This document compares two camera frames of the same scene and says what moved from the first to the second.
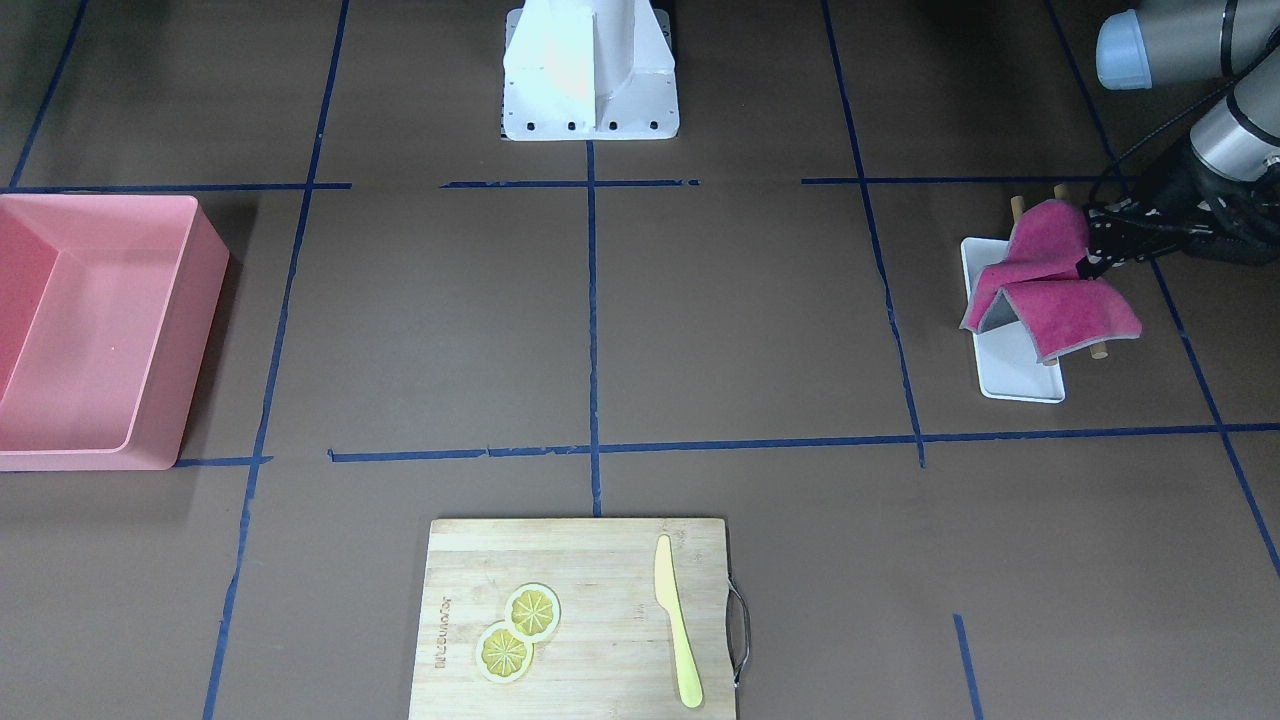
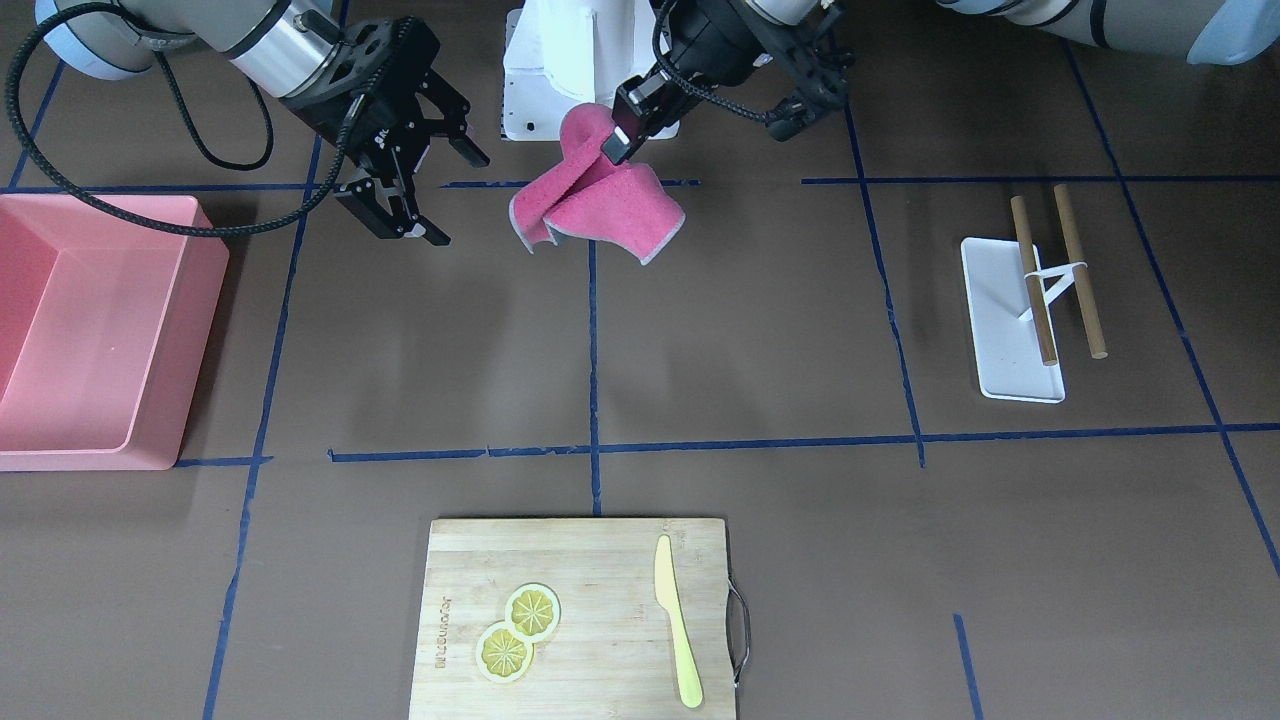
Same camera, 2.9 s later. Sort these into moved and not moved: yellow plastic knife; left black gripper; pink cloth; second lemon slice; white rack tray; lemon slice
Moved: pink cloth; left black gripper
Not moved: yellow plastic knife; white rack tray; second lemon slice; lemon slice
